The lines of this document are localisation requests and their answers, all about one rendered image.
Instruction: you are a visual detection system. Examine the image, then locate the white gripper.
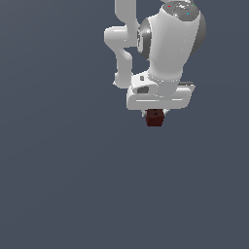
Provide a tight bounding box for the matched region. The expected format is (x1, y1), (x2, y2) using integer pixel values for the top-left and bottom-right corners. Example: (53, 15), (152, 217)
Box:
(125, 72), (196, 118)

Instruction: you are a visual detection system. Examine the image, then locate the dark red cube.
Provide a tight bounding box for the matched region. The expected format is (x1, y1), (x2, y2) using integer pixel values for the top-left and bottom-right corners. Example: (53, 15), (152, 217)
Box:
(145, 109), (165, 127)

